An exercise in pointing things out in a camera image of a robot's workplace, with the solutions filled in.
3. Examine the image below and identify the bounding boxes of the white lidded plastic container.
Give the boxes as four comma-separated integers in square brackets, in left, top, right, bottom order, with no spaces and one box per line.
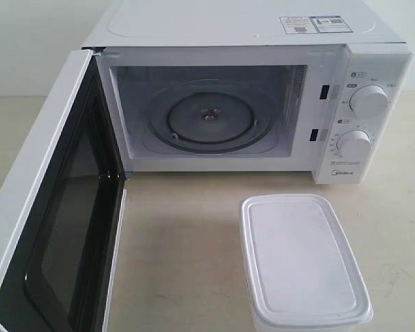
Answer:
[239,194,374,331]

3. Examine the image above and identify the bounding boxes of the white microwave door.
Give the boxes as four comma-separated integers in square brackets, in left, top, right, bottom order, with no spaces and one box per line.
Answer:
[0,49,126,331]

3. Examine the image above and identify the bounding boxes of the white microwave oven body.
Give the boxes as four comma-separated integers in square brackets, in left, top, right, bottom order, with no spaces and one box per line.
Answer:
[82,1,412,184]

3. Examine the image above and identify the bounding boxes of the lower white control knob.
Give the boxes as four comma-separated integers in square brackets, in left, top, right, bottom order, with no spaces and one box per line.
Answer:
[336,130,371,161]

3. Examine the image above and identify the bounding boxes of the white control knob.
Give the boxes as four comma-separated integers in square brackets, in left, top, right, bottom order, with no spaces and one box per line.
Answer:
[336,130,371,161]
[349,85,390,118]

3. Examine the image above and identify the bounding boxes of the upper white control knob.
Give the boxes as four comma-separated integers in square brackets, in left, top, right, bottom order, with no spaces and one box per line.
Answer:
[349,85,390,118]

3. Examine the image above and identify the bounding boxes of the white blue warning sticker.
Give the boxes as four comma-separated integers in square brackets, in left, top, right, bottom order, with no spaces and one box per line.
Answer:
[279,15,353,35]

